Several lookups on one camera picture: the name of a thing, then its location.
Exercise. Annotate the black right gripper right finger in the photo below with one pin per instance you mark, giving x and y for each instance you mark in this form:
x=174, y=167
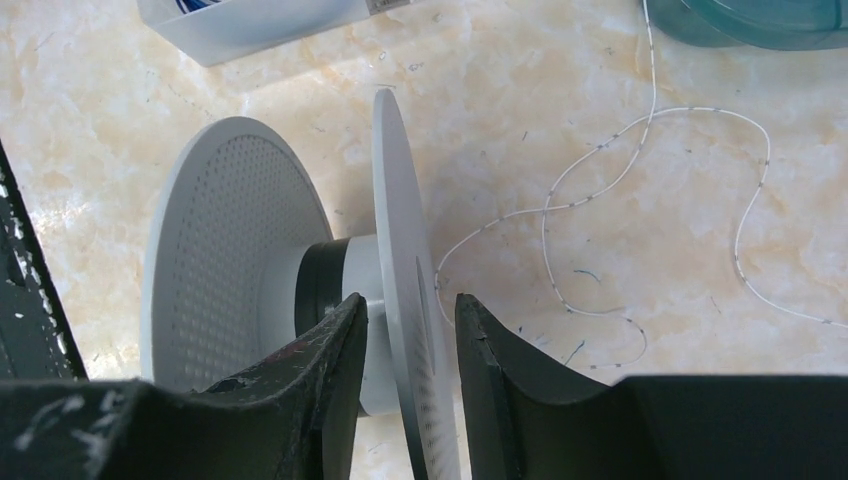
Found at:
x=531, y=417

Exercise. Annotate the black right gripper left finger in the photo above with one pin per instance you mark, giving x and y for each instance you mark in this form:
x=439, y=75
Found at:
x=292, y=415

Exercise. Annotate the teal plastic basin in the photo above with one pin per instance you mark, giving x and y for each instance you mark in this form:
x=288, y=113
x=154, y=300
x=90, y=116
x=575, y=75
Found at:
x=781, y=25

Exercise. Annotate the blue cable coil green connector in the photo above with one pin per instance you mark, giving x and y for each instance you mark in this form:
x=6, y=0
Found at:
x=189, y=6

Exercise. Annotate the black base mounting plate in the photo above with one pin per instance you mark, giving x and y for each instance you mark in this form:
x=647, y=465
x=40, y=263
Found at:
x=36, y=338

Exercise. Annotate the clear plastic divided tray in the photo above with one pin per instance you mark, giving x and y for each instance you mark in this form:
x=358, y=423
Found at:
x=233, y=29

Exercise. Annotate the white perforated cable spool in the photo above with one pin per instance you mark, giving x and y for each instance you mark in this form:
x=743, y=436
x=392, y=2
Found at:
x=241, y=261

